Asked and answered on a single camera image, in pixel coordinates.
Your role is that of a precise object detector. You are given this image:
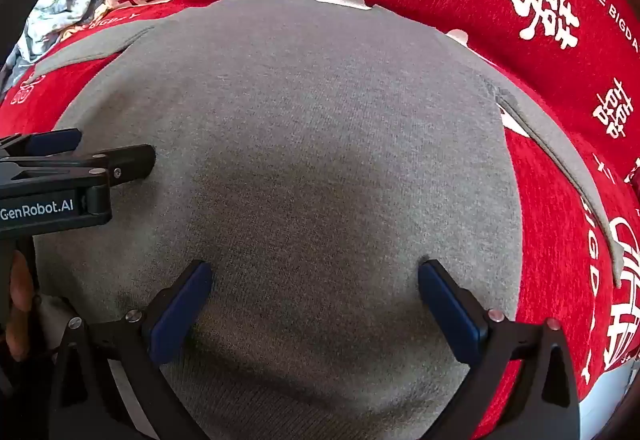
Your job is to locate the person's left hand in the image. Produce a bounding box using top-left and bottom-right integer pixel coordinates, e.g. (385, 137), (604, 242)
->
(5, 250), (38, 363)

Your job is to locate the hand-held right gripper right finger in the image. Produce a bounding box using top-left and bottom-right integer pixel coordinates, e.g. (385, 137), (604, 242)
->
(417, 259), (583, 440)

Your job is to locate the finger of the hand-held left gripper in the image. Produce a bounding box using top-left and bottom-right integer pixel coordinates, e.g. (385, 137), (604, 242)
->
(0, 143), (157, 195)
(0, 129), (83, 159)

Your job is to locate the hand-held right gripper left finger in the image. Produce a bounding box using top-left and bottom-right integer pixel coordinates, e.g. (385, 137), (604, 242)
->
(50, 260), (216, 440)

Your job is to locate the grey knit garment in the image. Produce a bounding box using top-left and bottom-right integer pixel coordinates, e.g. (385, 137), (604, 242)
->
(32, 0), (626, 440)

